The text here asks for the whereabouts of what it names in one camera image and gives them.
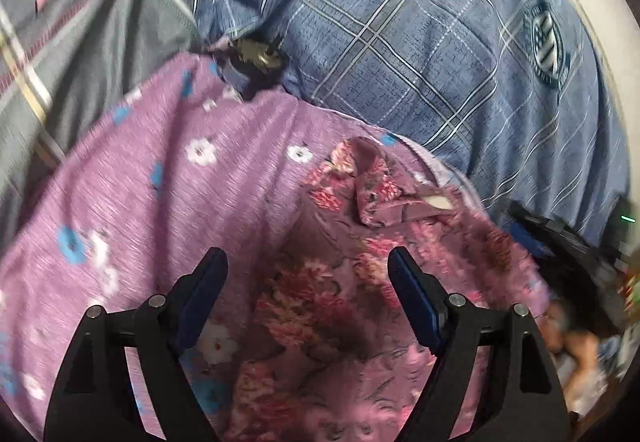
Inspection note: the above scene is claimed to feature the purple flowered cloth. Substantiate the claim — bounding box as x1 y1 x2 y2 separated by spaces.
0 54 501 442

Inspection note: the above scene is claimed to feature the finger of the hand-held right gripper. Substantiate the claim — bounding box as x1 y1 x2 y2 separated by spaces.
506 201 582 249

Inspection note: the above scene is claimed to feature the dark small object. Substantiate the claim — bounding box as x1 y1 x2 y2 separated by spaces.
220 36 288 102

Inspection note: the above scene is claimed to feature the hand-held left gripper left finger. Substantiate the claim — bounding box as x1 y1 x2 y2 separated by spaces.
44 247 229 442

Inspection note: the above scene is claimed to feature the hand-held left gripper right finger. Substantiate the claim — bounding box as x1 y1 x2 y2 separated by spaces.
388 246 572 442

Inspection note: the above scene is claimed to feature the blue plaid quilt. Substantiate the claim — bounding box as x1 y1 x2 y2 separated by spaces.
177 0 632 248

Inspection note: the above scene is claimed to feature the pink swirl floral garment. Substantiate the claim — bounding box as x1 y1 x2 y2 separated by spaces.
235 137 551 442

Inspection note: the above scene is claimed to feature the person's right hand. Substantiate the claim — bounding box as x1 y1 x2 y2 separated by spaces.
545 309 603 374

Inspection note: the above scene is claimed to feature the grey star-pattern cloth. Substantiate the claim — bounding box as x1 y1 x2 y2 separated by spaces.
0 0 201 223

